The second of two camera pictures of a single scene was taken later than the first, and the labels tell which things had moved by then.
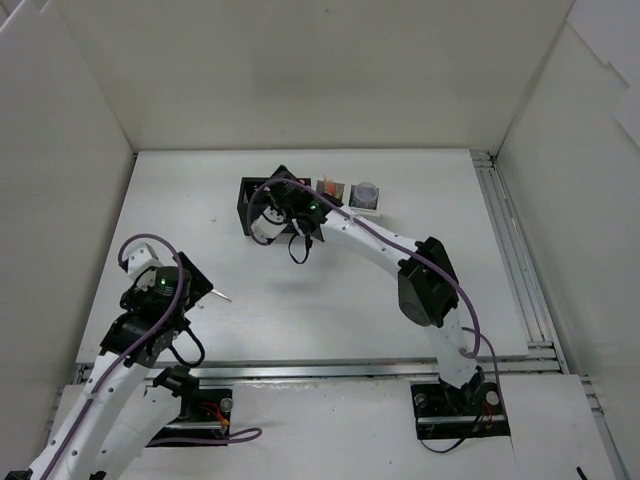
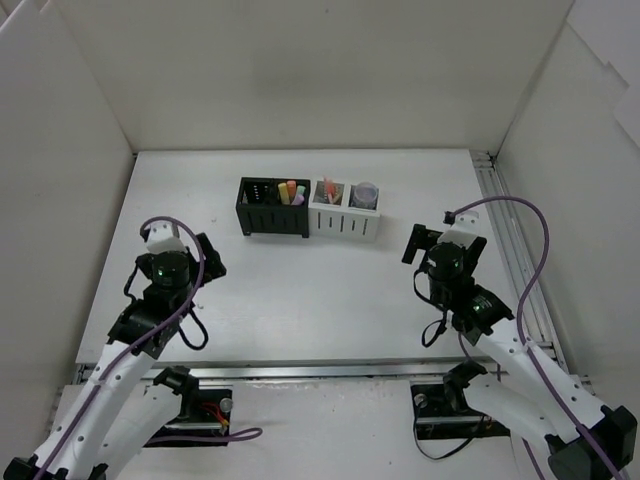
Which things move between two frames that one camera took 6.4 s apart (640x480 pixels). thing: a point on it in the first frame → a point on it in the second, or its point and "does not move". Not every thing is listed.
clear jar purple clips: [364, 196] does not move
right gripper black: [281, 176] → [415, 242]
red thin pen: [329, 186] does not move
